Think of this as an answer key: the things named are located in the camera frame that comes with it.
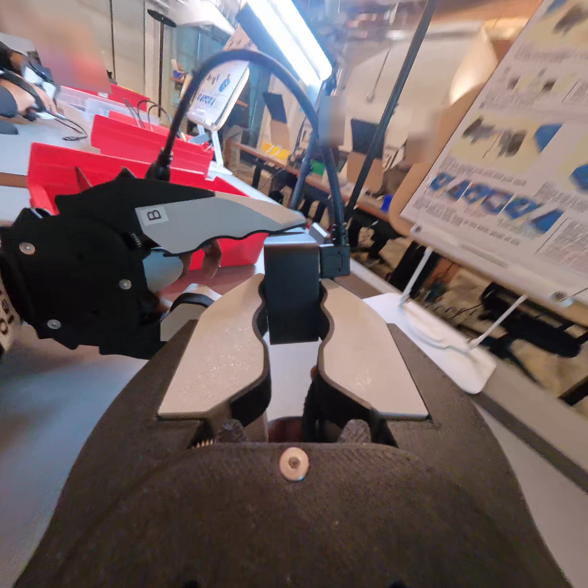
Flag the person's left hand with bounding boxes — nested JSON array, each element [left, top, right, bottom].
[[181, 239, 224, 280]]

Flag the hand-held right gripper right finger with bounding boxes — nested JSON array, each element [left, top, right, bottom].
[[315, 278, 431, 422]]

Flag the thin black hub cable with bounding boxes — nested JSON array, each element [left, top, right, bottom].
[[146, 48, 351, 279]]

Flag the white board stand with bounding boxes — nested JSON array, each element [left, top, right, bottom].
[[363, 248, 529, 396]]

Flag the small black usb hub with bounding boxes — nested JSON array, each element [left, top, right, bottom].
[[263, 233, 321, 345]]

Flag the cardboard box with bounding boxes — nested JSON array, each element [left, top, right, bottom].
[[347, 152, 384, 194]]

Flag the black lamp pole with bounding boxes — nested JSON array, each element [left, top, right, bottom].
[[345, 0, 438, 219]]

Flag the long tube lamp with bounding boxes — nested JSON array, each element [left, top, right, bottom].
[[236, 0, 334, 88]]

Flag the black floor lamp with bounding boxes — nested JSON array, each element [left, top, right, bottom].
[[147, 9, 177, 118]]

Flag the red plastic bin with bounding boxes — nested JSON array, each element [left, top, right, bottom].
[[90, 112, 214, 177], [28, 142, 269, 273], [60, 84, 150, 113]]

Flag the small printed instruction board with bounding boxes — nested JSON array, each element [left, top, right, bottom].
[[186, 60, 251, 131]]

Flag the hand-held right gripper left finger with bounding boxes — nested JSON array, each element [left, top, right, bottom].
[[157, 273, 273, 425]]

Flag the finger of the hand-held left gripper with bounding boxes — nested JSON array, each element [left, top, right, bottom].
[[134, 191, 307, 256]]

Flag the large printed instruction board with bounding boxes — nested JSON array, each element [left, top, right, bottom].
[[400, 0, 588, 305]]

